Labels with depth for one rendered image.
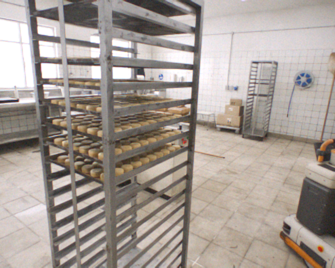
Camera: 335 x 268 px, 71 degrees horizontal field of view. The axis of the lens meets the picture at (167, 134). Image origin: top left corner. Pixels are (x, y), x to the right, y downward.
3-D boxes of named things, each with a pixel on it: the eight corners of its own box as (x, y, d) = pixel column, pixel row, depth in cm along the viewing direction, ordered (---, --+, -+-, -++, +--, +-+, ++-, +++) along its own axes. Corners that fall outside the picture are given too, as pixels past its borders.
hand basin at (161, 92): (174, 108, 763) (176, 73, 735) (167, 109, 732) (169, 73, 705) (151, 105, 818) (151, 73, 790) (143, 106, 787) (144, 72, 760)
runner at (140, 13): (192, 34, 124) (193, 28, 123) (197, 34, 123) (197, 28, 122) (91, 3, 73) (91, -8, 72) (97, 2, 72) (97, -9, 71)
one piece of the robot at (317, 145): (313, 170, 192) (308, 142, 195) (344, 166, 203) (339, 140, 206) (326, 169, 181) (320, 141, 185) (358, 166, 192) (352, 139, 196)
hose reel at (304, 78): (306, 118, 551) (315, 70, 524) (306, 119, 538) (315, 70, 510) (287, 116, 574) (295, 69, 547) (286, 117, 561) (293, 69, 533)
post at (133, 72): (133, 247, 186) (133, 12, 144) (136, 249, 184) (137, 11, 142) (131, 249, 184) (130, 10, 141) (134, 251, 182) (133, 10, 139)
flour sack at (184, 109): (180, 115, 640) (180, 109, 636) (167, 113, 660) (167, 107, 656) (191, 111, 700) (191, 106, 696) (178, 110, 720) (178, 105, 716)
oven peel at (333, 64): (311, 145, 528) (330, 51, 499) (311, 145, 532) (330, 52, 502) (327, 148, 512) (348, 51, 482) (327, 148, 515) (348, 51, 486)
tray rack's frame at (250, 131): (248, 132, 625) (256, 61, 580) (268, 135, 598) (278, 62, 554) (241, 136, 572) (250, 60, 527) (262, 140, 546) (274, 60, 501)
